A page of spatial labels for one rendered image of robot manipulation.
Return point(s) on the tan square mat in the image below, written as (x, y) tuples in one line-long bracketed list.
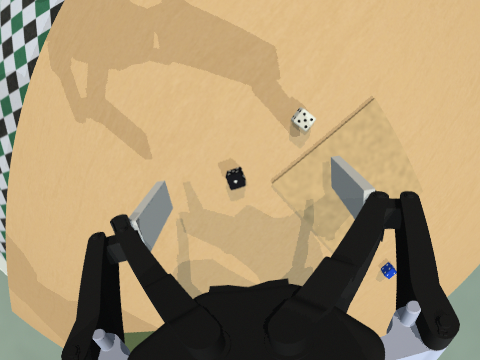
[(369, 144)]

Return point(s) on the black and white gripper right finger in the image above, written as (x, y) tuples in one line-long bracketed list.
[(425, 324)]

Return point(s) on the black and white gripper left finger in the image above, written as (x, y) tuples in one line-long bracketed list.
[(97, 333)]

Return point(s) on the blue die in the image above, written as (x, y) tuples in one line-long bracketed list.
[(388, 270)]

